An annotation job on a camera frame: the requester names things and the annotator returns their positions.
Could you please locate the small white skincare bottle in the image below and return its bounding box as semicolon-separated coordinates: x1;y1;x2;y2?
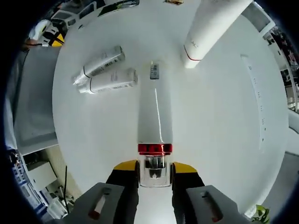
71;45;126;86
76;67;138;95

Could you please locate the person's left hand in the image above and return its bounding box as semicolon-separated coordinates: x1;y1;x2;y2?
24;38;49;49

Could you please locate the white skincare tube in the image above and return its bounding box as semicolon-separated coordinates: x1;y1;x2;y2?
183;0;255;69

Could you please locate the white mesh-back chair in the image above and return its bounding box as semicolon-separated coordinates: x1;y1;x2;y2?
242;1;276;33

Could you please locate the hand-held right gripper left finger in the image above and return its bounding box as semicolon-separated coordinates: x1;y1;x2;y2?
70;160;140;224

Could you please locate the potted green plant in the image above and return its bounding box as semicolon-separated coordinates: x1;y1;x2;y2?
251;204;271;223

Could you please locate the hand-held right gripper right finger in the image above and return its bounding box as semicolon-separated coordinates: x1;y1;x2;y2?
172;161;243;224

